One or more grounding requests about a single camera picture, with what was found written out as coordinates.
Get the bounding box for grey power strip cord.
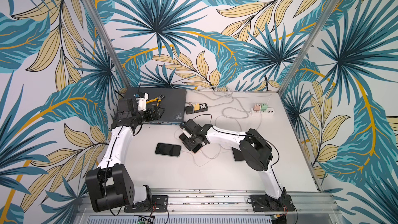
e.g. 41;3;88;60
195;88;259;119

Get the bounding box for aluminium rail frame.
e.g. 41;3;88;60
73;189;344;224

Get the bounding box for white power strip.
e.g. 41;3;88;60
250;108;275;118

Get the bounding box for black phone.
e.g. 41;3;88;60
232;148;245;162
155;143;181;157

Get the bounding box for yellow black pliers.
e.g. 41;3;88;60
146;94;165;106

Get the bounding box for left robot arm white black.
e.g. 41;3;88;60
85;93;163;213

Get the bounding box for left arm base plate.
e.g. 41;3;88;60
124;195;169;213

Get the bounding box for green charger plug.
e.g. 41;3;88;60
261;104;268;111

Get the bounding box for yellow charger plug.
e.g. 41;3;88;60
193;103;201;112

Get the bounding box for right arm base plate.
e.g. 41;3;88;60
247;195;295;212

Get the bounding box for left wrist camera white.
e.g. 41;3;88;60
135;92;148;111

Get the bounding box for pink charger plug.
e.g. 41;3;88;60
253;104;261;112

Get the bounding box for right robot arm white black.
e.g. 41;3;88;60
179;119;287;206

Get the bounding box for pink case phone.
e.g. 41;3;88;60
179;133;203;153

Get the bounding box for dark grey network switch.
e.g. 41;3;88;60
124;88;187;125

